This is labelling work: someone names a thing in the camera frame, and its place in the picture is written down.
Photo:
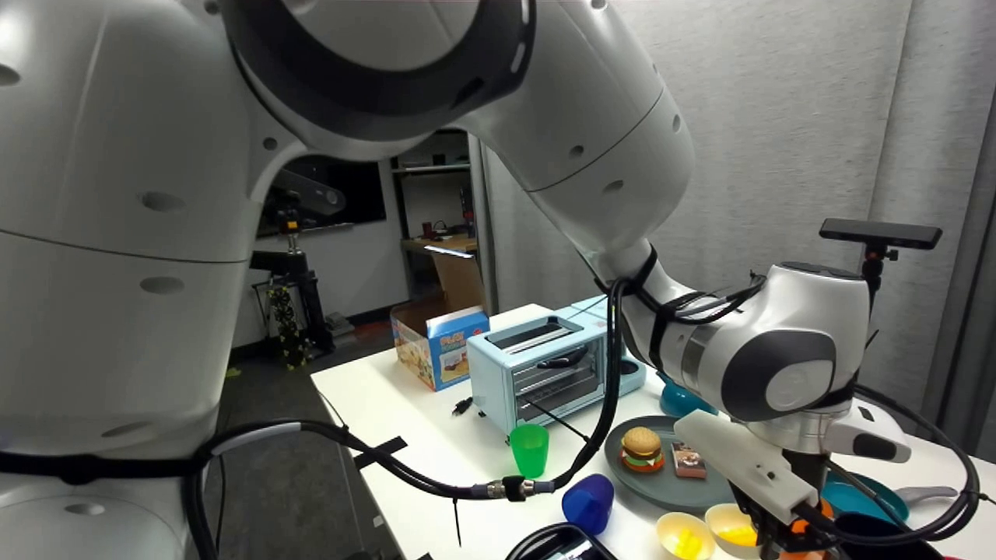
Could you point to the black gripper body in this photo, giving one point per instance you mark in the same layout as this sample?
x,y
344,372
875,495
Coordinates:
x,y
801,513

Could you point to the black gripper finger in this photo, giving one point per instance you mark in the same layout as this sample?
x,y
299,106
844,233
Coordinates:
x,y
773,537
820,544

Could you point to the yellow toy pasta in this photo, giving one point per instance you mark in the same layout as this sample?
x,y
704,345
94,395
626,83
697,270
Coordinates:
x,y
686,537
735,534

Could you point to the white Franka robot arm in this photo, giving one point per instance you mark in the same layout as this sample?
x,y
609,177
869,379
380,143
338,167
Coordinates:
x,y
158,207

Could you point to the black pan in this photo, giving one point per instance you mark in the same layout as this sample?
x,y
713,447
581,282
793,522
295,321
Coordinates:
x,y
891,546

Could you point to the toy cake slice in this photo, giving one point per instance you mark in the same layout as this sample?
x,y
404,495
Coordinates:
x,y
690,464

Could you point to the grey round plate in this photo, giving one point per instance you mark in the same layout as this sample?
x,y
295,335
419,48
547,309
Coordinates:
x,y
641,491

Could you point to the toy burger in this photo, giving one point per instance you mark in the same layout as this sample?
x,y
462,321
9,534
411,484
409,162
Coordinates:
x,y
641,453

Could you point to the blue plastic cup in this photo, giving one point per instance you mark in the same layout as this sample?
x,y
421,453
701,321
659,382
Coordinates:
x,y
589,507

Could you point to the green plastic cup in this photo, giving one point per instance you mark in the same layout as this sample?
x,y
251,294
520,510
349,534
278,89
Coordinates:
x,y
531,453

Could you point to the light blue toy toaster oven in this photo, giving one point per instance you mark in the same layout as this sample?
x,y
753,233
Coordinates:
x,y
531,374

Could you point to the small black plug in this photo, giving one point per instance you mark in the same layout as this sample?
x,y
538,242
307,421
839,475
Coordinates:
x,y
466,405

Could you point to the cardboard box with blue print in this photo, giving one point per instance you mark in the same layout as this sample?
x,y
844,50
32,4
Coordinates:
x,y
453,347

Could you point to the grey curtain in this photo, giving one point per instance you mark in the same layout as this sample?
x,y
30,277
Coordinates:
x,y
812,103

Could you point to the brown cardboard box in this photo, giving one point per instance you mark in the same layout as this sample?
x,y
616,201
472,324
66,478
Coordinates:
x,y
457,275

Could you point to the background shelf unit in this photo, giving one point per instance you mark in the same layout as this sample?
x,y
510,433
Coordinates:
x,y
430,189

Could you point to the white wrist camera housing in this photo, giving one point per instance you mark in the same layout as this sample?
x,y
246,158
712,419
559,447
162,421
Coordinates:
x,y
741,456

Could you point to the black camera stand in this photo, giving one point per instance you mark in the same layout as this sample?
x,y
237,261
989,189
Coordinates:
x,y
875,272

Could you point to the black bar camera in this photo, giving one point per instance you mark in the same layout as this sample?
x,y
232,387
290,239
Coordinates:
x,y
881,235

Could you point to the dark wall monitor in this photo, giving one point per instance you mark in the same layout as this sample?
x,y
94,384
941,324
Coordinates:
x,y
354,190

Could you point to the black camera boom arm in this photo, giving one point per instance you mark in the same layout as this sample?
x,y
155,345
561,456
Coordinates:
x,y
280,262

